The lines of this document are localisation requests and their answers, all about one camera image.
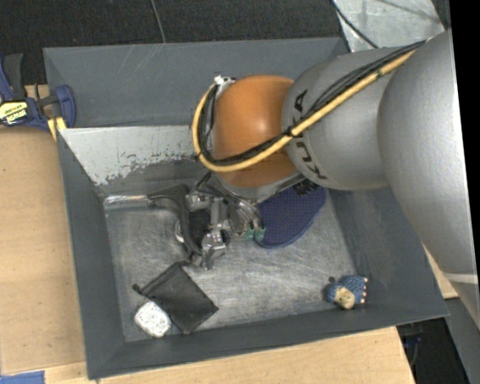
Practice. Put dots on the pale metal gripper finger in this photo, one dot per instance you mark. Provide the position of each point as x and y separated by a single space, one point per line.
223 240
207 256

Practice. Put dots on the black cloth pouch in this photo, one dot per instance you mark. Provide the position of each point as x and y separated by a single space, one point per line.
182 295

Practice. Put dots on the grey metal bin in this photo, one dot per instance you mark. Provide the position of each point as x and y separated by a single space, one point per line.
274 277

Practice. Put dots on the dark blue slipper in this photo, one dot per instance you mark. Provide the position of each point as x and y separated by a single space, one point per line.
290 220

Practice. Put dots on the white speckled sponge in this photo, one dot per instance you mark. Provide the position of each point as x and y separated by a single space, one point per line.
152 319

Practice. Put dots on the blue and tan toy animal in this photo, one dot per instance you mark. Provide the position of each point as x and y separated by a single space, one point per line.
347 290

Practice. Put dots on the pale wood board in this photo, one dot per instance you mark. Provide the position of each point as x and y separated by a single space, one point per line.
29 251

